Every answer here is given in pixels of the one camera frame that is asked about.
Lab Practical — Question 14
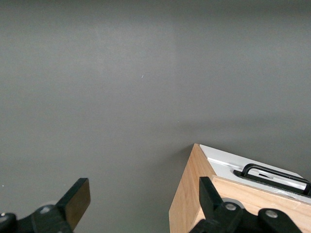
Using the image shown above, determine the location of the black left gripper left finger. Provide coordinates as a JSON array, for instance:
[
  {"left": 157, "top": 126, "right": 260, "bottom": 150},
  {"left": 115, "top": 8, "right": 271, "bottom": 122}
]
[{"left": 0, "top": 178, "right": 91, "bottom": 233}]

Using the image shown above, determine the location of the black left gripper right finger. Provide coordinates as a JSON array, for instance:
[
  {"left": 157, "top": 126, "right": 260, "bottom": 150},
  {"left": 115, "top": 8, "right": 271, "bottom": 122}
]
[{"left": 189, "top": 176, "right": 303, "bottom": 233}]

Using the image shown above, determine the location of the wooden cabinet with white panel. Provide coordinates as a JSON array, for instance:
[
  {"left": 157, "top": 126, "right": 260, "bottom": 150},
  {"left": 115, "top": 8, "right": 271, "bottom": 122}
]
[{"left": 168, "top": 143, "right": 311, "bottom": 233}]

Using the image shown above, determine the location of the black metal drawer handle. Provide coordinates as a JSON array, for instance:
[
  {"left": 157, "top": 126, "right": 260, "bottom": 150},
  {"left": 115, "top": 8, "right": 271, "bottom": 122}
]
[{"left": 233, "top": 163, "right": 311, "bottom": 196}]

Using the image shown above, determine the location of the wooden drawer with white front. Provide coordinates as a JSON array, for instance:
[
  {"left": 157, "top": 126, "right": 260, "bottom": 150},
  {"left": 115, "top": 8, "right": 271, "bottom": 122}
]
[{"left": 208, "top": 159, "right": 311, "bottom": 204}]

